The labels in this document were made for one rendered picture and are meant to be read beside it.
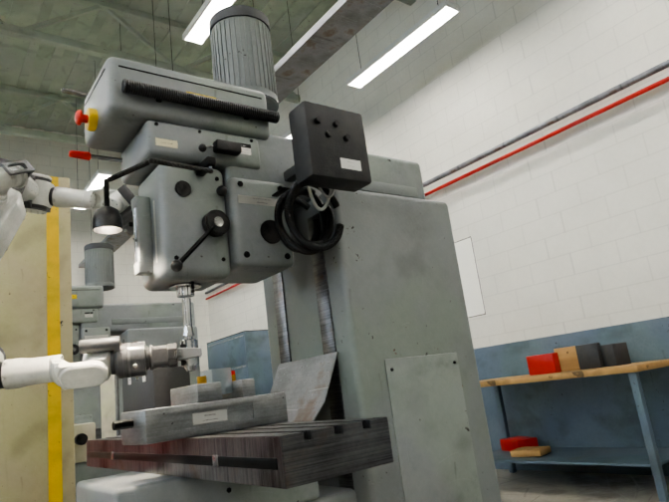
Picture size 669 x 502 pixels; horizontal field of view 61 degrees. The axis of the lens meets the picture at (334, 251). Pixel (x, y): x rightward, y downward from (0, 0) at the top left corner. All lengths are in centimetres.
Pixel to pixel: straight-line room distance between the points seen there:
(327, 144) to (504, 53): 500
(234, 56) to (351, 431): 125
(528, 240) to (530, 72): 166
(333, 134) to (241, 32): 56
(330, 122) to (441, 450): 97
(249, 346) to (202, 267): 734
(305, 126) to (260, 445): 82
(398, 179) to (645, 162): 356
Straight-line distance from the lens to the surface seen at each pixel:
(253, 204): 161
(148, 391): 181
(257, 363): 887
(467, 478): 181
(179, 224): 152
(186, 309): 157
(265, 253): 159
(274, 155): 173
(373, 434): 107
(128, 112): 157
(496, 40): 652
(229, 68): 188
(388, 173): 200
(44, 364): 157
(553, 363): 501
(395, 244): 174
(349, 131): 157
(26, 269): 329
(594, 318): 547
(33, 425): 320
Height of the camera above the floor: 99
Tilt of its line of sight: 13 degrees up
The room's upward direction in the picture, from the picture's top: 7 degrees counter-clockwise
